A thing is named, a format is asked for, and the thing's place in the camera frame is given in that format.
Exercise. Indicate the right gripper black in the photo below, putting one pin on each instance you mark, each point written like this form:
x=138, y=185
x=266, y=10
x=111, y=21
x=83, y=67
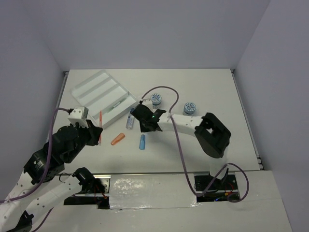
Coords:
x=144, y=128

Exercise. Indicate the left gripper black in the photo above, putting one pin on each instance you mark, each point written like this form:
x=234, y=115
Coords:
x=94, y=131

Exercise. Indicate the clear spray bottle blue cap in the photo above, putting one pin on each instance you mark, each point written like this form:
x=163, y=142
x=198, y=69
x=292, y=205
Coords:
x=130, y=120

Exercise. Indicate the orange thin pen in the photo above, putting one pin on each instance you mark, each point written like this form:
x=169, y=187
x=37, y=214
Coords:
x=100, y=125

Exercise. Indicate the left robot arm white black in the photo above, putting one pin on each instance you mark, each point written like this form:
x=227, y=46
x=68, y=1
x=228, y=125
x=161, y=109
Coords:
x=25, y=203

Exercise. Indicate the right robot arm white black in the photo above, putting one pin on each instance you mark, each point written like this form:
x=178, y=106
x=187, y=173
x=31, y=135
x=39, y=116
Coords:
x=212, y=135

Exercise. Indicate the blue white round jar left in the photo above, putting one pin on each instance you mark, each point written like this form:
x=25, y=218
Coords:
x=156, y=100

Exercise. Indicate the blue white round jar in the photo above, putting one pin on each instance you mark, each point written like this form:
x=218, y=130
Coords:
x=156, y=100
x=189, y=108

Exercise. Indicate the orange translucent cap case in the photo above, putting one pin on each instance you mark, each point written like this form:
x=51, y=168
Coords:
x=118, y=138

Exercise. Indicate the blue translucent cap case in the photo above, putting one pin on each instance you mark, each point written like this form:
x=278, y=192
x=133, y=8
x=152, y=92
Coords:
x=142, y=142

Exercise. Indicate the white compartment tray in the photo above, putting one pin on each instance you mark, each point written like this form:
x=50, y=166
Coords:
x=101, y=91

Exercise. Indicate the blue white round jar right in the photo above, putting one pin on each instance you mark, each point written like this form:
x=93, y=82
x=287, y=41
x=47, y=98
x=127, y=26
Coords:
x=189, y=108

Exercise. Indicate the silver foil covered panel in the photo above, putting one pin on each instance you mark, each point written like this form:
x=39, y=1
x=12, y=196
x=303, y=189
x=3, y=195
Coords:
x=150, y=191

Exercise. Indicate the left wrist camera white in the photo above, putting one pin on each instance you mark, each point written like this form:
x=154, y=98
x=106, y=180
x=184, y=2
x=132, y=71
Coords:
x=78, y=117

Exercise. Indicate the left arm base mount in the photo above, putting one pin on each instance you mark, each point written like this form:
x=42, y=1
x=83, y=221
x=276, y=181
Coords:
x=97, y=196

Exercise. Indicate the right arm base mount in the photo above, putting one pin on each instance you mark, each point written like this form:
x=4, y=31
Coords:
x=221, y=190

